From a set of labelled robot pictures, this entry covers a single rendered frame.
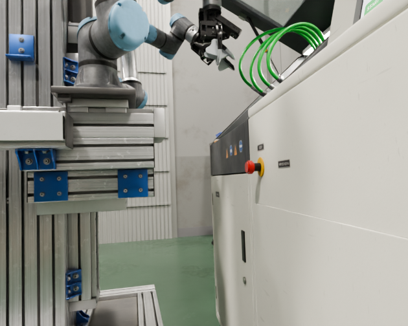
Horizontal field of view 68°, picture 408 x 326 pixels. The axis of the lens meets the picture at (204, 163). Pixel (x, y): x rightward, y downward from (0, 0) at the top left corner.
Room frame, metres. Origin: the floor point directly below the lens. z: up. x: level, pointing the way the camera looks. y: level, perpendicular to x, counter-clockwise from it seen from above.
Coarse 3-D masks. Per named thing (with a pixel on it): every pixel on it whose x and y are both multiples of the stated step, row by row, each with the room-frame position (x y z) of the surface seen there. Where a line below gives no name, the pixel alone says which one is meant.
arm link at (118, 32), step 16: (96, 0) 0.78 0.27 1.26; (112, 0) 0.77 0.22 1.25; (128, 0) 0.77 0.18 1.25; (96, 16) 0.80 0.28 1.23; (112, 16) 0.75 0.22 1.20; (128, 16) 0.77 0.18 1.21; (144, 16) 0.81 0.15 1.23; (96, 32) 0.81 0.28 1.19; (112, 32) 0.77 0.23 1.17; (128, 32) 0.78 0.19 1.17; (144, 32) 0.82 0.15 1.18; (112, 48) 0.82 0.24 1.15; (128, 48) 0.82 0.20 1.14
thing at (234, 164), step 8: (240, 128) 0.98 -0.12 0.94; (224, 136) 1.23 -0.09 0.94; (232, 136) 1.09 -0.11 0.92; (240, 136) 0.99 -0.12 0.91; (216, 144) 1.40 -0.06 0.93; (224, 144) 1.23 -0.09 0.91; (232, 144) 1.09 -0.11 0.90; (216, 152) 1.41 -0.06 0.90; (224, 152) 1.24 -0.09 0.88; (232, 152) 1.10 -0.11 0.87; (216, 160) 1.41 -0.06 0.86; (224, 160) 1.25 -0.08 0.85; (232, 160) 1.10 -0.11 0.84; (240, 160) 1.00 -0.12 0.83; (216, 168) 1.42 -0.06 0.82; (224, 168) 1.25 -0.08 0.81; (232, 168) 1.11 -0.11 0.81; (240, 168) 1.00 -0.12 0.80
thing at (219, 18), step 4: (216, 16) 1.10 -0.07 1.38; (220, 16) 1.11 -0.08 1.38; (220, 20) 1.11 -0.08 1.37; (224, 20) 1.11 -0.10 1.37; (228, 20) 1.11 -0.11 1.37; (224, 24) 1.11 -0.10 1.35; (228, 24) 1.11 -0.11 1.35; (232, 24) 1.11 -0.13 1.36; (224, 28) 1.13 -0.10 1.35; (228, 28) 1.12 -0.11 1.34; (232, 28) 1.11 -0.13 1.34; (236, 28) 1.12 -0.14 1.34; (240, 28) 1.12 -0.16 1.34; (228, 32) 1.14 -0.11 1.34; (232, 32) 1.13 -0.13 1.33; (236, 32) 1.12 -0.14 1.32; (240, 32) 1.13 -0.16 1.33; (232, 36) 1.15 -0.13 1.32; (236, 36) 1.14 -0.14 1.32
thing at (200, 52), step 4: (196, 36) 1.27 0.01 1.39; (200, 36) 1.28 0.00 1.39; (196, 40) 1.29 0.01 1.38; (192, 44) 1.28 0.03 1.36; (196, 44) 1.28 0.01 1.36; (200, 44) 1.28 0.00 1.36; (204, 44) 1.28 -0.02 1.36; (208, 44) 1.25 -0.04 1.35; (192, 48) 1.29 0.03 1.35; (196, 48) 1.29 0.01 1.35; (200, 48) 1.25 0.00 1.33; (204, 48) 1.25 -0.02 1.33; (196, 52) 1.31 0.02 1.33; (200, 52) 1.27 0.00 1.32; (204, 52) 1.25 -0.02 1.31; (200, 56) 1.30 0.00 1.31; (204, 56) 1.29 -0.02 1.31; (208, 60) 1.29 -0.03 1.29; (212, 60) 1.29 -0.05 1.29; (208, 64) 1.31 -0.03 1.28
